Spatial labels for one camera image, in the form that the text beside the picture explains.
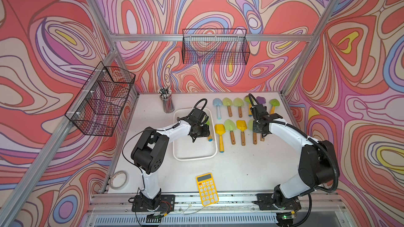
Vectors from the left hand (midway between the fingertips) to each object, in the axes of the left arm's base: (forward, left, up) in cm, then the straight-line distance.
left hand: (209, 134), depth 93 cm
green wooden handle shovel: (+8, -14, -3) cm, 17 cm away
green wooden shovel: (+27, -22, -1) cm, 35 cm away
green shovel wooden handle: (+28, -14, -2) cm, 31 cm away
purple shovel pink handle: (+32, -40, -4) cm, 52 cm away
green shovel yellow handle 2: (-2, 0, -1) cm, 2 cm away
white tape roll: (-25, +48, -4) cm, 54 cm away
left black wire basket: (+3, +57, +22) cm, 61 cm away
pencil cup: (+20, +27, +14) cm, 37 cm away
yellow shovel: (+4, -7, -1) cm, 8 cm away
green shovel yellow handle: (+27, -48, -1) cm, 55 cm away
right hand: (-1, -31, +5) cm, 32 cm away
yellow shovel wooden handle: (+7, -21, -1) cm, 22 cm away
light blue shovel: (+28, -7, -2) cm, 29 cm away
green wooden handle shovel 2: (-6, -29, +4) cm, 30 cm away
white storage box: (-9, +5, -2) cm, 10 cm away
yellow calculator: (-30, +2, -3) cm, 30 cm away
